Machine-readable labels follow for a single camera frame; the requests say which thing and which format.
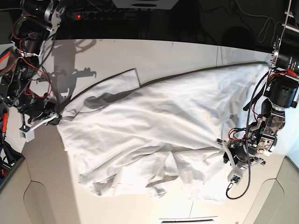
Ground white cable on floor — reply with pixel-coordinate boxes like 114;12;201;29
228;0;285;45

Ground power strip with red light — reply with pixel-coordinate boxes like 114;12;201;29
67;11;126;21

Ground orange grey pliers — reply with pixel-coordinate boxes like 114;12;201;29
0;47;14;77

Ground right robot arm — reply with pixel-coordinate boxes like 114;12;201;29
0;0;67;124

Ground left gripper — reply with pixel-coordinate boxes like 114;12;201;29
223;142;265;168

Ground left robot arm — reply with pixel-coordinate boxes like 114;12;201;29
223;0;299;170

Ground white speaker box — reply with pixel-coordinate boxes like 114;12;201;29
112;0;178;10

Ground white t-shirt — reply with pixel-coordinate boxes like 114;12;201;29
57;63;268;202

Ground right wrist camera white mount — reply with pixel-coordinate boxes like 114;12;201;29
19;112;61;142

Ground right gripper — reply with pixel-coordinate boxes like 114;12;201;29
22;100;63;126

